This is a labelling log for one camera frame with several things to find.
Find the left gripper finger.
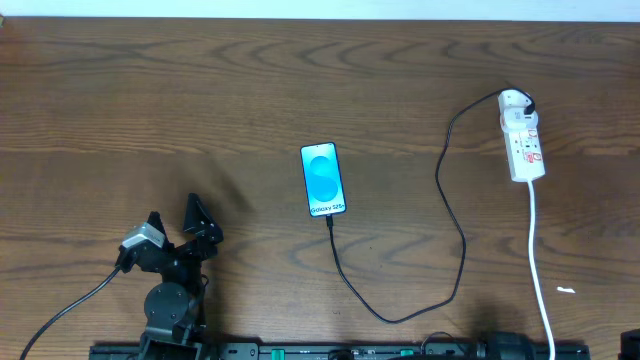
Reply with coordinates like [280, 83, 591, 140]
[147, 211, 166, 235]
[183, 193, 224, 244]

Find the Galaxy smartphone blue screen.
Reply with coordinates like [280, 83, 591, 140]
[300, 142, 347, 217]

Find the black USB charging cable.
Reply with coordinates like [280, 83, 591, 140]
[325, 87, 537, 325]

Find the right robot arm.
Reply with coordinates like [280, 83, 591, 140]
[467, 329, 639, 360]

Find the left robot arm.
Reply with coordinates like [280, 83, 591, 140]
[116, 193, 223, 359]

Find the white USB charger plug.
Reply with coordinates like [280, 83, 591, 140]
[498, 89, 533, 112]

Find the white power strip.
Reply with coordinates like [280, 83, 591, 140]
[500, 108, 546, 183]

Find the small white paper scrap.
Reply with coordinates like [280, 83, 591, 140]
[556, 286, 576, 294]

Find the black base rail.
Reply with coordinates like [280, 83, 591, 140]
[89, 340, 591, 360]

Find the white power strip cord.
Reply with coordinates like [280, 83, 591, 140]
[526, 180, 557, 360]

